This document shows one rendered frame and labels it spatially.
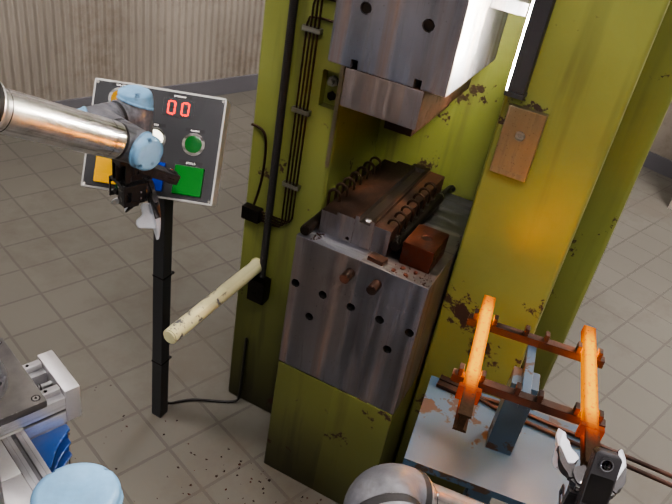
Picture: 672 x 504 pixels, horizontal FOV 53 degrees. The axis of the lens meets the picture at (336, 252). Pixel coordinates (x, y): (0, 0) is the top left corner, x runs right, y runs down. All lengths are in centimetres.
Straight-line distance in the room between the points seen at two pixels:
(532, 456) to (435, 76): 91
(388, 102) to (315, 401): 94
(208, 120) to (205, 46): 322
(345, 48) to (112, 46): 315
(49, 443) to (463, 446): 91
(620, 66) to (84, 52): 355
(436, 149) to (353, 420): 86
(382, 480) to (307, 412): 112
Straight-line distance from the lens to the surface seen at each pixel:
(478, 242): 180
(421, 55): 155
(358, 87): 162
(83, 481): 102
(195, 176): 178
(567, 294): 232
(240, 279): 206
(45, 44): 446
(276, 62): 189
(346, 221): 176
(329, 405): 205
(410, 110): 158
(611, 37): 159
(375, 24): 158
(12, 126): 124
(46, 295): 306
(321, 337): 191
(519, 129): 165
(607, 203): 217
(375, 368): 188
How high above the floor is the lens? 185
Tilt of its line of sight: 33 degrees down
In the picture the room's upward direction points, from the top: 11 degrees clockwise
